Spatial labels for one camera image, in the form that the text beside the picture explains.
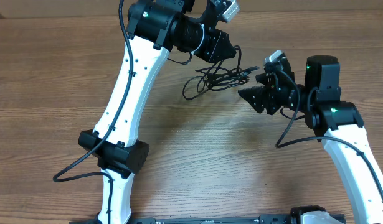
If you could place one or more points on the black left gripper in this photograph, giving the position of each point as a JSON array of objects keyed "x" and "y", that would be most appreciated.
[{"x": 212, "y": 54}]

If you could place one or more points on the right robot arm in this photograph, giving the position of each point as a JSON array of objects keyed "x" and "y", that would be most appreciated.
[{"x": 336, "y": 124}]

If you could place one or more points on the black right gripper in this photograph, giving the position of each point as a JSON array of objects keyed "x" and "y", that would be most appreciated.
[{"x": 266, "y": 95}]

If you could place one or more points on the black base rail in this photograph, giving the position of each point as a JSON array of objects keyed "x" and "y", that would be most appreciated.
[{"x": 304, "y": 214}]

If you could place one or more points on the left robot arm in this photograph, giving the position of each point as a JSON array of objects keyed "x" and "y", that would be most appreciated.
[{"x": 153, "y": 29}]

